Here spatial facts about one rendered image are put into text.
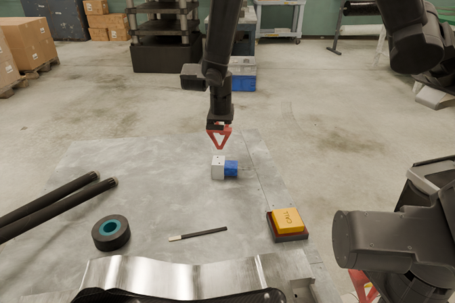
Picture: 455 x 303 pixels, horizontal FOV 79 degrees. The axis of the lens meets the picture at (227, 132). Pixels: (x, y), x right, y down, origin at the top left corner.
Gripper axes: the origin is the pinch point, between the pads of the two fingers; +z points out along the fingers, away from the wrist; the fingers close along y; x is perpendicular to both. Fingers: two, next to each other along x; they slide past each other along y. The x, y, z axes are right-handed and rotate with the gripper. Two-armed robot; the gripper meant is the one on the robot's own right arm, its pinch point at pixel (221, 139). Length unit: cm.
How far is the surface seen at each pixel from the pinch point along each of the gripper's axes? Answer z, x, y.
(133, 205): 12.7, -22.1, 15.0
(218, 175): 11.0, -0.6, 2.7
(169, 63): 82, -110, -338
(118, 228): 9.1, -21.1, 25.6
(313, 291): 4.7, 19.4, 39.5
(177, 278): 3.0, -3.5, 40.1
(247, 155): 12.7, 8.0, -10.9
